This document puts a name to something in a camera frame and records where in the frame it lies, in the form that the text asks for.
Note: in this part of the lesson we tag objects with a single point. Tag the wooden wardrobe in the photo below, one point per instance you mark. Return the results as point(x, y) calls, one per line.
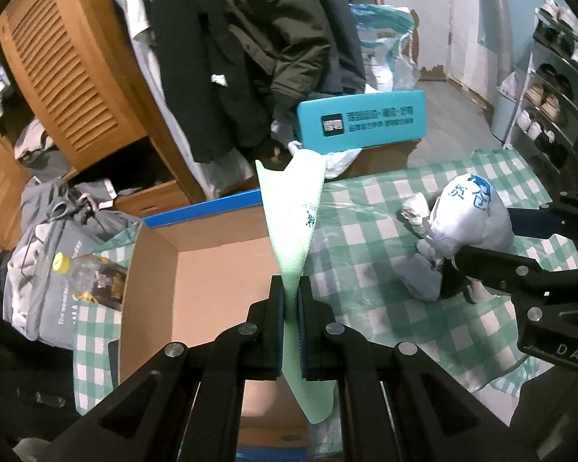
point(62, 57)

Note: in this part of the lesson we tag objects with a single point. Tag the cardboard box with blue rim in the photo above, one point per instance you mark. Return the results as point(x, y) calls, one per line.
point(212, 288)

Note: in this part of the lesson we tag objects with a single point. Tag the black sock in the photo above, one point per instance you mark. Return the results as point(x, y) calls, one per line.
point(450, 284)

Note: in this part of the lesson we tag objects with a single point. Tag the plastic bottle with yellow cap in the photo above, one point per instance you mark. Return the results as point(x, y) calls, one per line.
point(91, 279)

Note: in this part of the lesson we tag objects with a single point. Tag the group of shoes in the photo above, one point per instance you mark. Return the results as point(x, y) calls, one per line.
point(544, 98)

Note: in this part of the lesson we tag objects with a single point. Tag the light blue trash bin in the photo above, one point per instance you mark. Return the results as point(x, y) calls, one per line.
point(503, 115)

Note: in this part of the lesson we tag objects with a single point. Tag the dark hanging coat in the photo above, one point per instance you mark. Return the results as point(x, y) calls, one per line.
point(250, 33)

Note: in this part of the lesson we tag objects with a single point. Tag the large blue white sack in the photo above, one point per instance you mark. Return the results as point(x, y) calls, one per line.
point(385, 53)

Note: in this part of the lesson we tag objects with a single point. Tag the grey shoe rack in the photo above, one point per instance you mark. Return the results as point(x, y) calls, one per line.
point(542, 60)

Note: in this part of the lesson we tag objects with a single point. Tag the white hanging shirt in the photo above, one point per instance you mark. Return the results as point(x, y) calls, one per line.
point(139, 19)

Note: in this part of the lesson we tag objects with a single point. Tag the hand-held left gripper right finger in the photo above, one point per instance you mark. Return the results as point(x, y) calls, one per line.
point(304, 332)

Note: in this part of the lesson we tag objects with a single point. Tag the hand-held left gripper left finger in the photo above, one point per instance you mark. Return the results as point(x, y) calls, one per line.
point(277, 332)

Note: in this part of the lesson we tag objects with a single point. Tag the white plastic bag blue print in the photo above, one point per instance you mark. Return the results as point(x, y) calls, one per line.
point(472, 216)

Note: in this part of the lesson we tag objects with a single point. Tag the green checkered tablecloth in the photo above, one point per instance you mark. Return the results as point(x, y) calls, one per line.
point(366, 260)

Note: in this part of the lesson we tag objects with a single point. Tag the brown cardboard box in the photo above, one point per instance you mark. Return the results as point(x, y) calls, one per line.
point(390, 159)

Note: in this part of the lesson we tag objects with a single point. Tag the dark cloth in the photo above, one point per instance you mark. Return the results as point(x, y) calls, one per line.
point(9, 370)

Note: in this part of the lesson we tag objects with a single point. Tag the white cloth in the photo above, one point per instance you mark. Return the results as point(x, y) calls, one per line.
point(414, 207)

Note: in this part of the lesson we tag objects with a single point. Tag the teal box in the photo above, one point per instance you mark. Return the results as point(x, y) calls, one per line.
point(366, 122)

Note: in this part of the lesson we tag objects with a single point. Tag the grey folded clothes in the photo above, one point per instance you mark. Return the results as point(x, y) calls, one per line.
point(33, 142)

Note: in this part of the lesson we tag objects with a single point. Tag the grey sweatpants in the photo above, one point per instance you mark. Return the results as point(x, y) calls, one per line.
point(421, 274)

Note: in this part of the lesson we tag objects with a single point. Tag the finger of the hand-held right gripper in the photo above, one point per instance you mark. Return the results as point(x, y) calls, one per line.
point(534, 224)
point(491, 262)

